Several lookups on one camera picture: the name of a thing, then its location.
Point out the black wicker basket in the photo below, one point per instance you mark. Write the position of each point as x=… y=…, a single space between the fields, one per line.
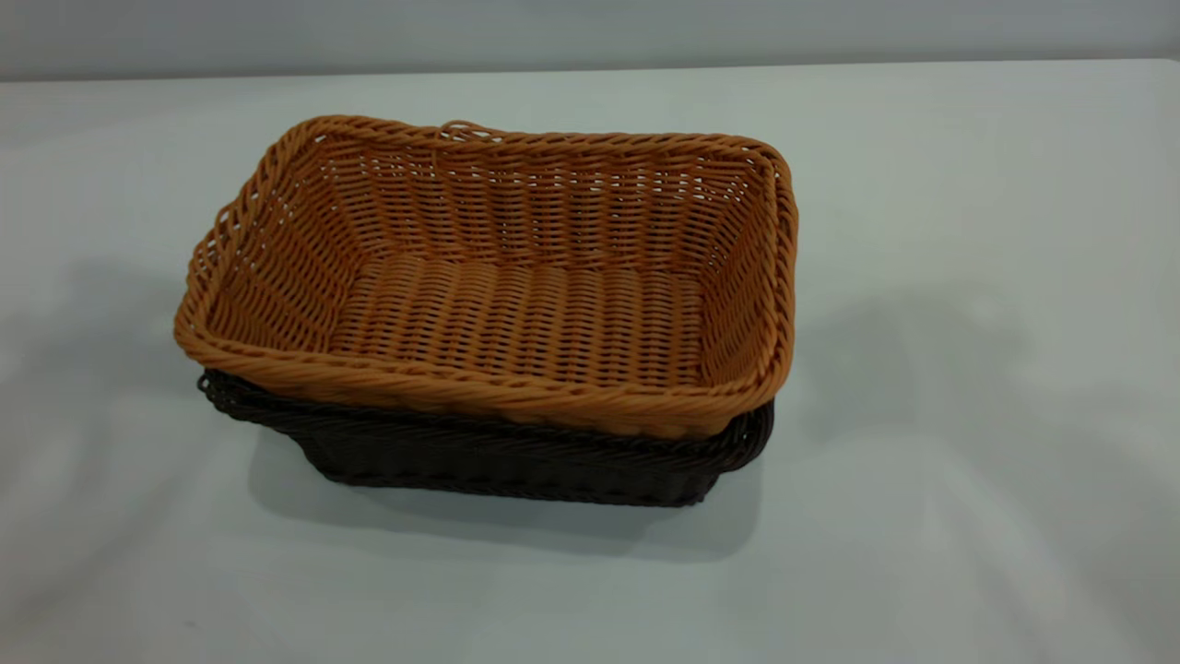
x=516 y=470

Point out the orange wicker basket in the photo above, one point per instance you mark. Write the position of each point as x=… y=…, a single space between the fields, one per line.
x=516 y=314

